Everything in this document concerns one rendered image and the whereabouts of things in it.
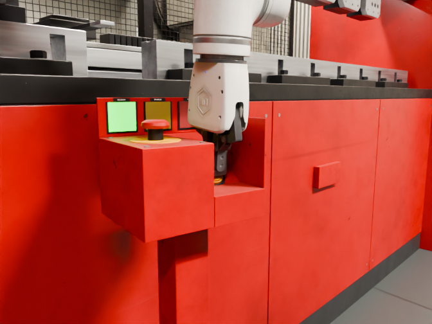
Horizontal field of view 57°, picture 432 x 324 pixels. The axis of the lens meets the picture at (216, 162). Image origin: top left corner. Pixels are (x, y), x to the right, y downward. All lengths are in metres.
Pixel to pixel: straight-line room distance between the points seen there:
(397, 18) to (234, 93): 2.00
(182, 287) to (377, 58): 2.08
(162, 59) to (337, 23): 1.80
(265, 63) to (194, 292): 0.81
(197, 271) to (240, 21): 0.37
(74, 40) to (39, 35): 0.07
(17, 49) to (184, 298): 0.52
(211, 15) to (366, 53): 2.02
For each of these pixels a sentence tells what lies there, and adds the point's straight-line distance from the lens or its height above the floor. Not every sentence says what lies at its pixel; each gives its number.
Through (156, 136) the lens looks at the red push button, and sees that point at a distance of 0.56.
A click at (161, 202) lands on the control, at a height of 0.71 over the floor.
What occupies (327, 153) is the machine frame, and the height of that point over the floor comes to 0.65.
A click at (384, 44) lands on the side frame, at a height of 1.12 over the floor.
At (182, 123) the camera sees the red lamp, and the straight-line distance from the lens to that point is 0.69.
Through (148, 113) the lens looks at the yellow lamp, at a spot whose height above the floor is 0.81.
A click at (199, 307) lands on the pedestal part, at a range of 0.67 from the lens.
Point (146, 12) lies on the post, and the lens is 1.92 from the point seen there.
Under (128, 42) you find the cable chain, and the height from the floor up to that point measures 1.02.
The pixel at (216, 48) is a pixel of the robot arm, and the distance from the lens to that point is 0.56.
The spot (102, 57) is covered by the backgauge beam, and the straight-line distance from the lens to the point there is 1.18.
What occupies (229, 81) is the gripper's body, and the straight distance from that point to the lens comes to 0.56.
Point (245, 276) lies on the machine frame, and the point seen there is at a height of 0.36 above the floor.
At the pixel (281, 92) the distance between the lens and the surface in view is 1.13.
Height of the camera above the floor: 0.84
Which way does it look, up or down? 9 degrees down
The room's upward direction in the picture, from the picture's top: straight up
